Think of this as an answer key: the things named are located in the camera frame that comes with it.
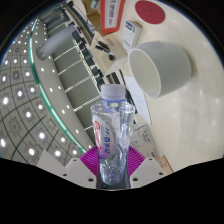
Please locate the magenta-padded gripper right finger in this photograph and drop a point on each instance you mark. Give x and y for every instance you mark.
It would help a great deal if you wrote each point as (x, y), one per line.
(135, 161)

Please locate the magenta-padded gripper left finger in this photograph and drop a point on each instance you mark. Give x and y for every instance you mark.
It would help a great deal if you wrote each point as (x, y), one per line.
(89, 161)

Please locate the clear plastic water bottle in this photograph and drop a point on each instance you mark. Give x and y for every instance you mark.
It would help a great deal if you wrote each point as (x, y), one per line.
(111, 133)

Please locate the group of round ceiling lights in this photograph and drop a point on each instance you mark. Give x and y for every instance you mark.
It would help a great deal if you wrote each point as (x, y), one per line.
(41, 135)

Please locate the black desk bag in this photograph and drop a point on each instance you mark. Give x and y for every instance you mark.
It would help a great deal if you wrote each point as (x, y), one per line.
(115, 78)

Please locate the white ceramic mug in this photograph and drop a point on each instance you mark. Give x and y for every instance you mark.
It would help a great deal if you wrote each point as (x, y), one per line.
(170, 66)

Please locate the row of black office chairs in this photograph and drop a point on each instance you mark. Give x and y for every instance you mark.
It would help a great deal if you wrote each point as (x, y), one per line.
(87, 54)

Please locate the small white pack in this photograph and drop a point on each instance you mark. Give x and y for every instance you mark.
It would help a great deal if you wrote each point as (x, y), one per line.
(131, 36)

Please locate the brown cardboard box red flap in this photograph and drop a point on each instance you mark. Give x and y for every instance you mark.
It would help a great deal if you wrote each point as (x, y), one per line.
(111, 20)

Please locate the flat round red coaster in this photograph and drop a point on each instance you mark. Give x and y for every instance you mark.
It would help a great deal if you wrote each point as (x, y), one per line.
(150, 11)

